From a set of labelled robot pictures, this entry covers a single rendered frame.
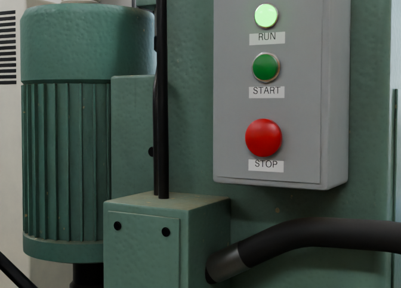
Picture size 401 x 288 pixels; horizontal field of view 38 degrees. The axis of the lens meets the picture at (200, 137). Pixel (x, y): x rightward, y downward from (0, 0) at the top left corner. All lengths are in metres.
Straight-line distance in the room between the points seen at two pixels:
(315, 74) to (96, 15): 0.33
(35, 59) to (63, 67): 0.04
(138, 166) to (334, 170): 0.26
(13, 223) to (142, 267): 1.88
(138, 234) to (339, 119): 0.19
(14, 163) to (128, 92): 1.71
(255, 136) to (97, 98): 0.29
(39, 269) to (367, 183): 2.01
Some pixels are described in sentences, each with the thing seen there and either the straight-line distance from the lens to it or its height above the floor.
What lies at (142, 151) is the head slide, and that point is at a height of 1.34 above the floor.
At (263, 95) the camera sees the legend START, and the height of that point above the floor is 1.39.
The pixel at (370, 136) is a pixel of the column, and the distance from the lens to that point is 0.50.
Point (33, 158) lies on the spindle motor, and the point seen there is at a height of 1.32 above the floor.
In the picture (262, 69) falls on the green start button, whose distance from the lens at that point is 0.46.
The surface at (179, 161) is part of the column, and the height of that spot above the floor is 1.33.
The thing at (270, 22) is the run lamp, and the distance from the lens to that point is 0.46.
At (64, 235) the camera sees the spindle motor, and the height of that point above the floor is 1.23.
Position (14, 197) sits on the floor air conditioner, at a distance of 2.36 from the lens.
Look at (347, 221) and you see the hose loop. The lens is 0.47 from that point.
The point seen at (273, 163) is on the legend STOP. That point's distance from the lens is 0.46.
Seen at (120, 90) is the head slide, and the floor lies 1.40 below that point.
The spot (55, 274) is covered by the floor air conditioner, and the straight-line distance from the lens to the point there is 2.49.
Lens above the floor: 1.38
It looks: 3 degrees down
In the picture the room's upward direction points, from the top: straight up
